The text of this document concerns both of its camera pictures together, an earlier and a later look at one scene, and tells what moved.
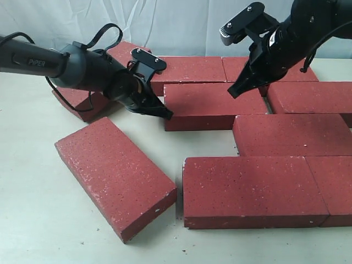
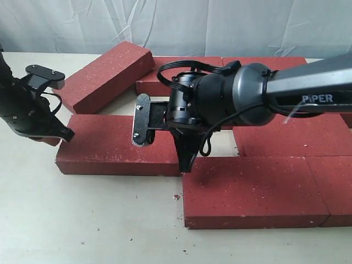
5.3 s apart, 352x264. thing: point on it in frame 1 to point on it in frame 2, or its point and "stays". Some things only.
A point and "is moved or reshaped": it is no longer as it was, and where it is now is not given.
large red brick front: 224,192 stays
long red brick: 204,106 to 103,145
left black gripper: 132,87 to 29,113
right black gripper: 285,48 to 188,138
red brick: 87,105 is moved or reshaped
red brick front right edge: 333,176 stays
